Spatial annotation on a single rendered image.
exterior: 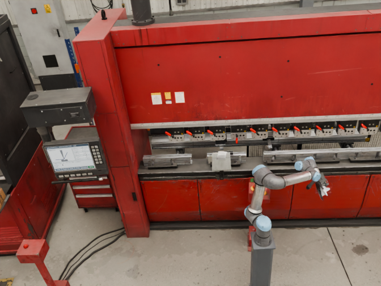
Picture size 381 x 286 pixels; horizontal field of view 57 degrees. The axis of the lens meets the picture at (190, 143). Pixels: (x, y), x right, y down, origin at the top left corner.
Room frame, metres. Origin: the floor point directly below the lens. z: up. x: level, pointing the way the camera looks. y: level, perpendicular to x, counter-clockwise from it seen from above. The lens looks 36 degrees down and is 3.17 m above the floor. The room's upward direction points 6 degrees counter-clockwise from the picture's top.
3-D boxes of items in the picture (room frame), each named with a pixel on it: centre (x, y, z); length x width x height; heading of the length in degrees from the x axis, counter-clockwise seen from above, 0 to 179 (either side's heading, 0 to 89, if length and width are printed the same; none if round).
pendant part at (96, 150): (2.39, 0.95, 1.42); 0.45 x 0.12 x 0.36; 89
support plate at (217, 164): (2.66, -0.28, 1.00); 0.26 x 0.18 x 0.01; 174
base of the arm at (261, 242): (1.86, -0.52, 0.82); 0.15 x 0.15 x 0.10
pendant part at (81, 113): (2.48, 1.00, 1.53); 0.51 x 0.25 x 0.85; 89
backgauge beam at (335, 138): (3.07, -0.72, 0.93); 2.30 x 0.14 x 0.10; 84
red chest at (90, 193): (3.30, 1.16, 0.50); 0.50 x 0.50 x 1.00; 84
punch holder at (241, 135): (2.79, -0.47, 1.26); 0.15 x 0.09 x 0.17; 84
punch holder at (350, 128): (2.68, -1.46, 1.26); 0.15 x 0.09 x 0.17; 84
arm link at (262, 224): (1.87, -0.51, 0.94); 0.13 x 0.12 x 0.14; 23
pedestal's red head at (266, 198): (2.47, -0.62, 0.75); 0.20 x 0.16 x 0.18; 80
